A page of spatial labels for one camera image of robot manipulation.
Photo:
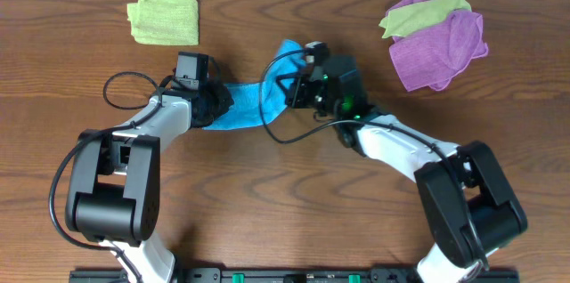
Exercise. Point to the folded green cloth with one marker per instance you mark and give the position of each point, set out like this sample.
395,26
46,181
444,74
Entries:
165,22

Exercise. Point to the crumpled green cloth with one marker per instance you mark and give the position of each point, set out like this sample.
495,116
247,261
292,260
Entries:
408,19

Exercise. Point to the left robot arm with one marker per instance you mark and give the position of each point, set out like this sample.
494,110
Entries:
114,188

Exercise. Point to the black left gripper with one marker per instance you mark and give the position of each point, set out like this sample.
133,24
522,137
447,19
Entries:
218,102

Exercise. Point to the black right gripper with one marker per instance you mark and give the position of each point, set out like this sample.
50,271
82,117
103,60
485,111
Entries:
296,94

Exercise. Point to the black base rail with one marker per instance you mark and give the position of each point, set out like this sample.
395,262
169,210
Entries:
214,275

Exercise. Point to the blue microfiber cloth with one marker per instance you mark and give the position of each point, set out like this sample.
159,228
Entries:
244,113

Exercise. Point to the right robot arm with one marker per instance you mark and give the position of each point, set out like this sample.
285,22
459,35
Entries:
471,209

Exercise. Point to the purple microfiber cloth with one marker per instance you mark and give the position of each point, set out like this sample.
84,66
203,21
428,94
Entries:
432,57

